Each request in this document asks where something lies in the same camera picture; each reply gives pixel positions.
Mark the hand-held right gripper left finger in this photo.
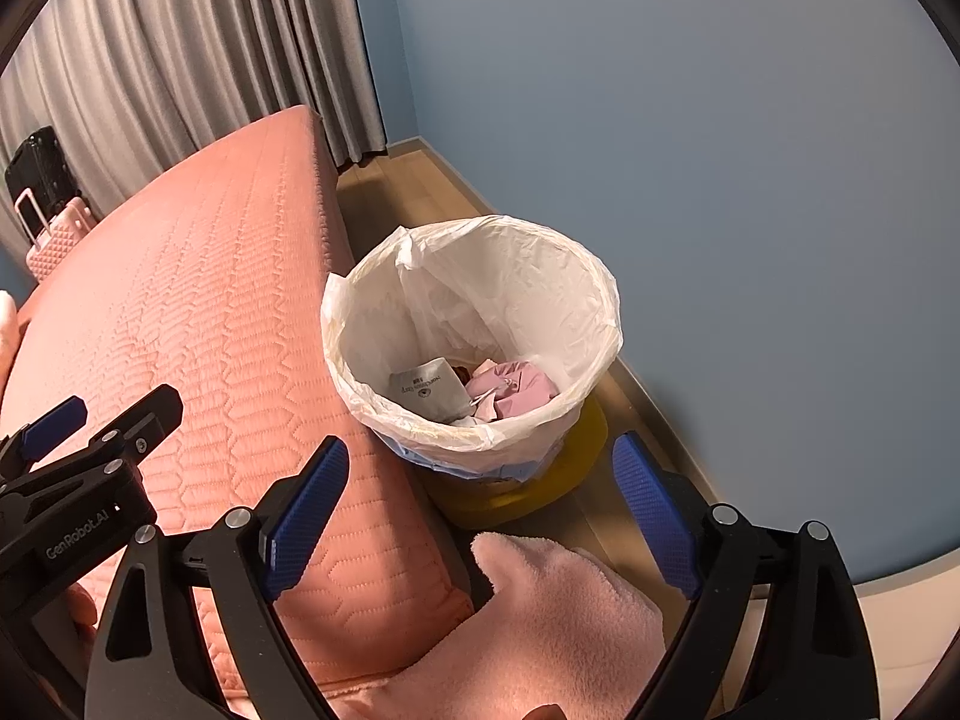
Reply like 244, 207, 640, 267
82, 435, 351, 720

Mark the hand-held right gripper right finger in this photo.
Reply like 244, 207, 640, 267
611, 431, 882, 720

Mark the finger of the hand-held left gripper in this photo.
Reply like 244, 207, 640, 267
88, 384, 185, 466
0, 395, 89, 477

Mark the grey white sock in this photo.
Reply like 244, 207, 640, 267
388, 358, 473, 423

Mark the lilac cloth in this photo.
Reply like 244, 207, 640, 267
463, 360, 560, 421

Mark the trash bin with white liner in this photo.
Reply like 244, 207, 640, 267
321, 215, 623, 482

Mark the pink pillow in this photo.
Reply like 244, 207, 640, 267
0, 291, 20, 391

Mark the pink quilted bed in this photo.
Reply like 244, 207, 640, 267
0, 105, 475, 720

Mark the pink fleece blanket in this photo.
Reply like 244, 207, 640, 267
330, 531, 668, 720

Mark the pink suitcase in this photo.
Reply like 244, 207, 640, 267
15, 187, 98, 278

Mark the black suitcase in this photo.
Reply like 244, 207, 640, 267
4, 126, 82, 215

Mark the grey curtain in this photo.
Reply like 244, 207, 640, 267
0, 0, 389, 241

